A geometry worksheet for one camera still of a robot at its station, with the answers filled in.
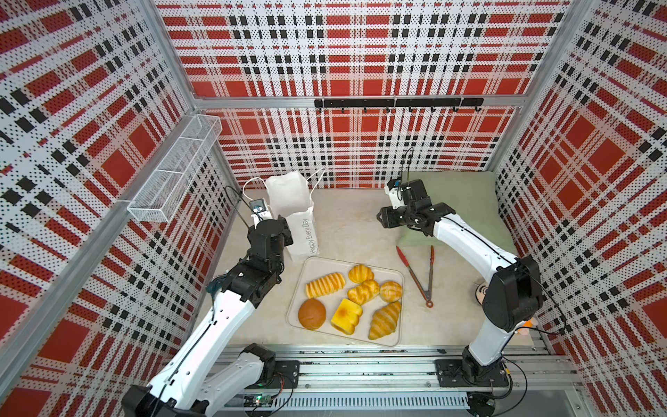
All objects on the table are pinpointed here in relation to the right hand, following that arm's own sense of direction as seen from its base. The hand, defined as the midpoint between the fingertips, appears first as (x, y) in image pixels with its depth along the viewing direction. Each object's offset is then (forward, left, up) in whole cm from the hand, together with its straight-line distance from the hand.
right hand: (388, 213), depth 87 cm
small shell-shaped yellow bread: (-15, +10, -16) cm, 24 cm away
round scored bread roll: (-21, -1, -16) cm, 26 cm away
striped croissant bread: (-31, +3, -16) cm, 35 cm away
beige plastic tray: (-9, +26, -22) cm, 35 cm away
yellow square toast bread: (-30, +14, -15) cm, 36 cm away
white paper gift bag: (+11, +36, -3) cm, 38 cm away
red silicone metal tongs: (-21, -13, -19) cm, 31 cm away
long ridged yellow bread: (-19, +23, -16) cm, 34 cm away
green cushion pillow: (+16, -38, -10) cm, 43 cm away
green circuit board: (-51, +39, -18) cm, 66 cm away
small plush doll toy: (-41, -21, +13) cm, 48 cm away
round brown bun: (-29, +26, -15) cm, 41 cm away
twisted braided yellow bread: (-22, +9, -16) cm, 28 cm away
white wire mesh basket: (+8, +81, +2) cm, 81 cm away
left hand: (-10, +34, +10) cm, 37 cm away
